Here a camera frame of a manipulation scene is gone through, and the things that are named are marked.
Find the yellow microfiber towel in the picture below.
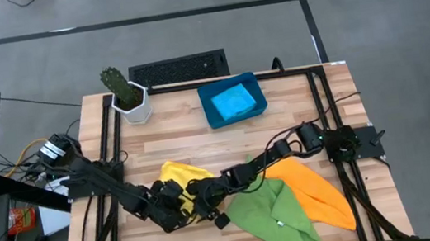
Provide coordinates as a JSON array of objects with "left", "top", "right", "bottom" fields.
[{"left": 157, "top": 155, "right": 221, "bottom": 228}]

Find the blue microfiber towel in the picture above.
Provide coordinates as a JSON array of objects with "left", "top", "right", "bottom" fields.
[{"left": 209, "top": 81, "right": 259, "bottom": 122}]

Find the green microfiber towel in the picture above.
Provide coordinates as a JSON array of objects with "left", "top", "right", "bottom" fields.
[{"left": 220, "top": 147, "right": 326, "bottom": 241}]

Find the orange microfiber towel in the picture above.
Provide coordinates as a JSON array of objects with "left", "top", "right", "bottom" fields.
[{"left": 262, "top": 150, "right": 357, "bottom": 241}]

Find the blue plastic bin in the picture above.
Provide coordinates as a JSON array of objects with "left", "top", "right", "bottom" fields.
[{"left": 196, "top": 69, "right": 271, "bottom": 131}]

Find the white hexagonal plant pot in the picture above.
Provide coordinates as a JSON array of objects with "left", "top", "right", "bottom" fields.
[{"left": 108, "top": 78, "right": 155, "bottom": 129}]

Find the white box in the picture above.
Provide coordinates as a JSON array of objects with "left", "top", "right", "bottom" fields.
[{"left": 37, "top": 201, "right": 73, "bottom": 238}]

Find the black floor vent grille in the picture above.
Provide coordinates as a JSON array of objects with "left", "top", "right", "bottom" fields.
[{"left": 126, "top": 47, "right": 231, "bottom": 89}]

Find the green cactus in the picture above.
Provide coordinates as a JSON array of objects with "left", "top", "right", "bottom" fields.
[{"left": 98, "top": 62, "right": 146, "bottom": 113}]

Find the orange packet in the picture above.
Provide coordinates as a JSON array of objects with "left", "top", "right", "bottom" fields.
[{"left": 4, "top": 205, "right": 39, "bottom": 236}]

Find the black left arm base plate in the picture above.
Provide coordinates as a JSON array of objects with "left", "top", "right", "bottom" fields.
[{"left": 64, "top": 161, "right": 128, "bottom": 201}]

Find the black aluminium table frame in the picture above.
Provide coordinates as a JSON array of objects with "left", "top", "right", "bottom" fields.
[{"left": 44, "top": 54, "right": 419, "bottom": 241}]

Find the black table edge cable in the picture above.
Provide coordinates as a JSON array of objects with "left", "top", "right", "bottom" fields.
[{"left": 271, "top": 55, "right": 287, "bottom": 76}]

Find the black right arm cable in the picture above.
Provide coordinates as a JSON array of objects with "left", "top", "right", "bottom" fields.
[{"left": 234, "top": 91, "right": 373, "bottom": 195}]

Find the yellow cable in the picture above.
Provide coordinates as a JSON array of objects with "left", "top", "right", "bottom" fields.
[{"left": 0, "top": 137, "right": 53, "bottom": 178}]

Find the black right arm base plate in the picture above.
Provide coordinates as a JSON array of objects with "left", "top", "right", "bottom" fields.
[{"left": 324, "top": 123, "right": 387, "bottom": 164}]

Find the black floor cable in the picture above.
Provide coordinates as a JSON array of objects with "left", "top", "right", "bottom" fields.
[{"left": 0, "top": 87, "right": 83, "bottom": 118}]

